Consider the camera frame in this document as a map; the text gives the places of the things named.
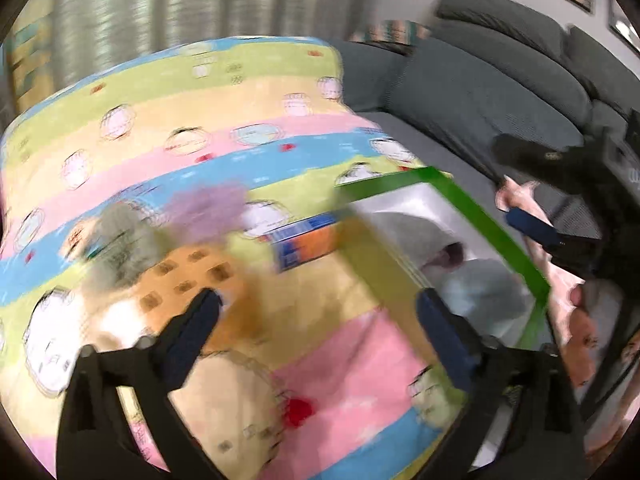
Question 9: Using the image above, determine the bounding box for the yellow patterned curtain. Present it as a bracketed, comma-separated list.
[6, 14, 57, 111]

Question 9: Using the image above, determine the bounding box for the white soft cloth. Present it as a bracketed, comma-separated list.
[372, 210, 468, 281]

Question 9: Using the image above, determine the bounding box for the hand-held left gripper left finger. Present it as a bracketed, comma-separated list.
[55, 287, 224, 480]

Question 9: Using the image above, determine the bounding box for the grey curtain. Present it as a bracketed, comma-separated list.
[50, 0, 451, 78]

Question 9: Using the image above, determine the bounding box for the orange beige plush toy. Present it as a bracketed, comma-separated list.
[132, 244, 273, 358]

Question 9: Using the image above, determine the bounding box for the pink checked cloth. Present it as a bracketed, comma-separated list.
[495, 174, 606, 391]

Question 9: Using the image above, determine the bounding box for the purple fluffy scrunchie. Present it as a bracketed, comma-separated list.
[162, 182, 248, 248]

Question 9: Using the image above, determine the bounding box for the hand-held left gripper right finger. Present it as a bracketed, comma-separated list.
[415, 289, 587, 480]

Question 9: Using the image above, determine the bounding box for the striped cartoon printed blanket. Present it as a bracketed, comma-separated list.
[0, 35, 501, 480]

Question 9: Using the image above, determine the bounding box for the green rimmed storage box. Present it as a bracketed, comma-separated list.
[334, 166, 553, 468]

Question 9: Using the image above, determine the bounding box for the colourful patterned cushion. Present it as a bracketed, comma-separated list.
[350, 19, 433, 56]

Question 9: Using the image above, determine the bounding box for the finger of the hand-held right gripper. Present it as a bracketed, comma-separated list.
[492, 134, 578, 183]
[504, 209, 603, 273]

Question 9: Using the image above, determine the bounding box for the grey sofa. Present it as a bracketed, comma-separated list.
[334, 0, 640, 281]

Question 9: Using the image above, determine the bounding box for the grey green fluffy scrunchie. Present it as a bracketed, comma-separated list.
[82, 202, 171, 296]

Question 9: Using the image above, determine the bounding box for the blue orange packet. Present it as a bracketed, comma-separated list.
[270, 212, 347, 274]

